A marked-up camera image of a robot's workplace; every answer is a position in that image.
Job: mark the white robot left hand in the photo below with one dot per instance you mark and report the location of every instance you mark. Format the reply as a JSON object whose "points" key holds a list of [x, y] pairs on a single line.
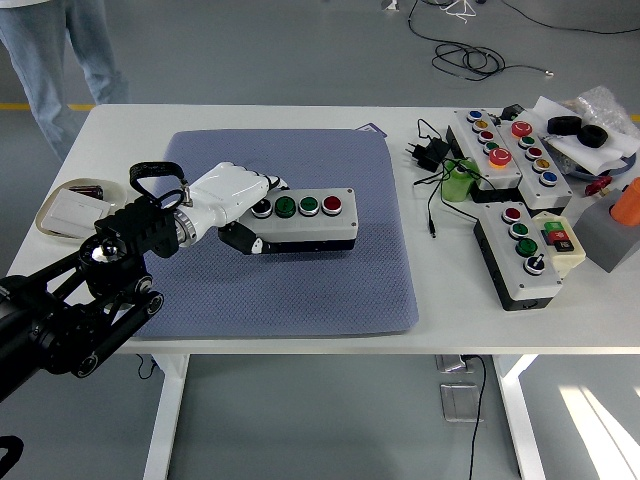
{"points": [[225, 192]]}

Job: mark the four-button control box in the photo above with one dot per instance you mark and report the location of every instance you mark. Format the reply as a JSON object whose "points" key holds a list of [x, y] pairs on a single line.
{"points": [[530, 285], [320, 230]]}

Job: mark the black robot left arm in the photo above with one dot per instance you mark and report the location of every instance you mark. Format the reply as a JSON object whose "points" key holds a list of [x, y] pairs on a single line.
{"points": [[60, 310]]}

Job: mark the five-button box, mushroom at end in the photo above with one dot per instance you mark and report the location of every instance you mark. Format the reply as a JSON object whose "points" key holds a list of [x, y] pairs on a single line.
{"points": [[505, 172]]}

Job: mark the five-button box, mushroom at head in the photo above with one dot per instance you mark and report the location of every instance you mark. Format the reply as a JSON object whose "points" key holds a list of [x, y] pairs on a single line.
{"points": [[545, 195]]}

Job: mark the cream oval tray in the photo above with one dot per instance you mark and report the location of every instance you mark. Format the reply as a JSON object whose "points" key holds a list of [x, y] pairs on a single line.
{"points": [[112, 192]]}

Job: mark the blue-grey textured mat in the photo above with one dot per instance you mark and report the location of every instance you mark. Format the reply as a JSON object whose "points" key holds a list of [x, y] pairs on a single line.
{"points": [[310, 290]]}

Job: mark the small dark metal part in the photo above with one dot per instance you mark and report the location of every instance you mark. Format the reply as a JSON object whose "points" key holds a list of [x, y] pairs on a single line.
{"points": [[87, 191]]}

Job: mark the purple card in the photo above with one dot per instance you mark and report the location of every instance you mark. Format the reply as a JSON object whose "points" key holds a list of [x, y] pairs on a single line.
{"points": [[377, 131]]}

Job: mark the person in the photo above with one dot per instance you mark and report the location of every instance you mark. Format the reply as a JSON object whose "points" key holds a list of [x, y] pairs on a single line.
{"points": [[40, 75]]}

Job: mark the white table leg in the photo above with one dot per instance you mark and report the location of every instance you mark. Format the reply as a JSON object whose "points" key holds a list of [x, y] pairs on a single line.
{"points": [[520, 425], [165, 425]]}

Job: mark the grey metal stand foot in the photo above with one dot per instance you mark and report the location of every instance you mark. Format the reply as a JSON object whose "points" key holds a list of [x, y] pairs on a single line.
{"points": [[391, 4]]}

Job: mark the small black device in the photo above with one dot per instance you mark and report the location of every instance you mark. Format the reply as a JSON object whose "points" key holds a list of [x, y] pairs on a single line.
{"points": [[512, 111]]}

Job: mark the metal floor socket box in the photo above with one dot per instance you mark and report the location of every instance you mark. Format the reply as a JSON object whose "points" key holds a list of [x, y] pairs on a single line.
{"points": [[457, 402]]}

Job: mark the black robot body part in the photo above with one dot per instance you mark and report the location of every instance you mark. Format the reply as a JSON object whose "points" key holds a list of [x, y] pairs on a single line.
{"points": [[12, 450]]}

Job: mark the red knob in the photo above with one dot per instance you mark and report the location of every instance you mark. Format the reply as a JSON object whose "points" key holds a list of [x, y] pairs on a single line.
{"points": [[597, 186]]}

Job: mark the grey block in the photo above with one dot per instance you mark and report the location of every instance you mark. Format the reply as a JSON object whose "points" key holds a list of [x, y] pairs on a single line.
{"points": [[605, 240]]}

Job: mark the clear bubble wrap bag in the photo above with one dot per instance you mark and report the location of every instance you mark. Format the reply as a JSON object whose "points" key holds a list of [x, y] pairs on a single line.
{"points": [[600, 102]]}

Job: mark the orange cylinder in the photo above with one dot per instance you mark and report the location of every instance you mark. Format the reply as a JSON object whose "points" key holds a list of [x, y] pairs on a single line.
{"points": [[627, 207]]}

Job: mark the white wall switch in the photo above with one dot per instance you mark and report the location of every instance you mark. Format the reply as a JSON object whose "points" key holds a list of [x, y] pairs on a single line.
{"points": [[70, 210]]}

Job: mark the socket bracket under table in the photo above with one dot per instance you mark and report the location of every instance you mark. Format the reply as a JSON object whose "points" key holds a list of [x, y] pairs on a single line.
{"points": [[450, 362]]}

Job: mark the cream switch with green red keys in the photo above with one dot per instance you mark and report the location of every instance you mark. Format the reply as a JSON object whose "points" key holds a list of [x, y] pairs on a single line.
{"points": [[570, 257]]}

